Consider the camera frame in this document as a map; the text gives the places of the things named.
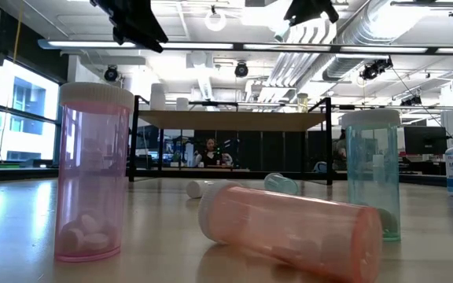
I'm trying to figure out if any small yellow pill bottle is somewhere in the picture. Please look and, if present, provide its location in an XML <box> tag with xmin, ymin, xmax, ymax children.
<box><xmin>296</xmin><ymin>93</ymin><xmax>309</xmax><ymax>114</ymax></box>

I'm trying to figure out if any orange-red pill vial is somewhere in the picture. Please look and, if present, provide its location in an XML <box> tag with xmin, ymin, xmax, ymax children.
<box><xmin>197</xmin><ymin>180</ymin><xmax>384</xmax><ymax>283</ymax></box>

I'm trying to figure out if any silver ventilation duct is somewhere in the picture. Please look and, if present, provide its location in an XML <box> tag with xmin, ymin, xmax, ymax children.
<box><xmin>322</xmin><ymin>0</ymin><xmax>428</xmax><ymax>82</ymax></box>

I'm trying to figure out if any round white ring lamp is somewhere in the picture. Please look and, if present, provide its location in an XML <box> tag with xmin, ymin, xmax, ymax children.
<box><xmin>204</xmin><ymin>8</ymin><xmax>227</xmax><ymax>32</ymax></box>

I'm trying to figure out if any black aluminium table frame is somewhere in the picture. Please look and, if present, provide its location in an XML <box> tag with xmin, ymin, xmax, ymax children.
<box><xmin>0</xmin><ymin>167</ymin><xmax>453</xmax><ymax>188</ymax></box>

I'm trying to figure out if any large window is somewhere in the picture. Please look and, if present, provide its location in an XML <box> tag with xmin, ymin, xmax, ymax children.
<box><xmin>0</xmin><ymin>58</ymin><xmax>61</xmax><ymax>164</ymax></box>

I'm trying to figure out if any pink pill vial white cap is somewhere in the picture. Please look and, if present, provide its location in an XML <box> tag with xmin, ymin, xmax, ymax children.
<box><xmin>54</xmin><ymin>81</ymin><xmax>135</xmax><ymax>263</ymax></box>

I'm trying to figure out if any wooden shelf black metal frame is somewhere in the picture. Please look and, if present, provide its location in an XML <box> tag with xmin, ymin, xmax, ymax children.
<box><xmin>127</xmin><ymin>95</ymin><xmax>334</xmax><ymax>186</ymax></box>

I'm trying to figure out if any yellow floor cable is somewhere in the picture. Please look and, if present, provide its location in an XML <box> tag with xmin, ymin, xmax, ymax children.
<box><xmin>12</xmin><ymin>0</ymin><xmax>25</xmax><ymax>64</ymax></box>

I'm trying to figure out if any translucent white pill bottle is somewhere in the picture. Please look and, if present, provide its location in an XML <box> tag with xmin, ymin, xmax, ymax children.
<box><xmin>149</xmin><ymin>83</ymin><xmax>167</xmax><ymax>112</ymax></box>

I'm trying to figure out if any black computer monitor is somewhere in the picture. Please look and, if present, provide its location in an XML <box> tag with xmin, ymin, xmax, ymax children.
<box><xmin>403</xmin><ymin>125</ymin><xmax>448</xmax><ymax>156</ymax></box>

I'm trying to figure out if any person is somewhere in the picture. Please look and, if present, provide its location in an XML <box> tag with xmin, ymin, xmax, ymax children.
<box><xmin>331</xmin><ymin>129</ymin><xmax>348</xmax><ymax>172</ymax></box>
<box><xmin>193</xmin><ymin>137</ymin><xmax>234</xmax><ymax>168</ymax></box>

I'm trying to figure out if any white yellow Dramamine tube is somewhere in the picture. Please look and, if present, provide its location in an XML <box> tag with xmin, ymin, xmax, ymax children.
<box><xmin>186</xmin><ymin>179</ymin><xmax>215</xmax><ymax>200</ymax></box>

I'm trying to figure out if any long ceiling light bar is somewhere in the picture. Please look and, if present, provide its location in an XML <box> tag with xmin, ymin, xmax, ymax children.
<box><xmin>37</xmin><ymin>38</ymin><xmax>453</xmax><ymax>56</ymax></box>

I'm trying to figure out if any black track spotlight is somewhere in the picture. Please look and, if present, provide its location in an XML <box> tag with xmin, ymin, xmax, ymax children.
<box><xmin>359</xmin><ymin>57</ymin><xmax>394</xmax><ymax>82</ymax></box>
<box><xmin>399</xmin><ymin>95</ymin><xmax>423</xmax><ymax>107</ymax></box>
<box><xmin>103</xmin><ymin>64</ymin><xmax>120</xmax><ymax>83</ymax></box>
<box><xmin>234</xmin><ymin>61</ymin><xmax>249</xmax><ymax>79</ymax></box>

